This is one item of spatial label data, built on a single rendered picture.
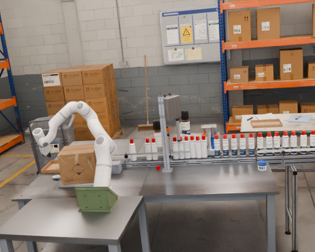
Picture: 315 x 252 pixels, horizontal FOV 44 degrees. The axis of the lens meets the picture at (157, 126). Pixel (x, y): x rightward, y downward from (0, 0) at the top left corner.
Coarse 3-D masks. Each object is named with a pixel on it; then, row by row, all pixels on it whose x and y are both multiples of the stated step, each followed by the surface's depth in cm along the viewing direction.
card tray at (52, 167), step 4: (52, 160) 390; (56, 160) 390; (48, 164) 383; (52, 164) 388; (56, 164) 387; (44, 168) 374; (48, 168) 378; (52, 168) 377; (56, 168) 376; (44, 172) 366; (48, 172) 366; (52, 172) 365; (56, 172) 364
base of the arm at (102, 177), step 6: (96, 168) 294; (102, 168) 292; (108, 168) 294; (96, 174) 291; (102, 174) 290; (108, 174) 292; (96, 180) 289; (102, 180) 288; (108, 180) 291; (108, 186) 290
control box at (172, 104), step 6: (168, 96) 335; (174, 96) 333; (168, 102) 328; (174, 102) 334; (168, 108) 329; (174, 108) 335; (180, 108) 341; (168, 114) 330; (174, 114) 336; (180, 114) 342; (168, 120) 332
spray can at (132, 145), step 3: (132, 141) 358; (129, 144) 359; (132, 144) 358; (129, 147) 360; (132, 147) 359; (132, 150) 359; (132, 156) 361; (135, 156) 362; (132, 159) 362; (135, 159) 363
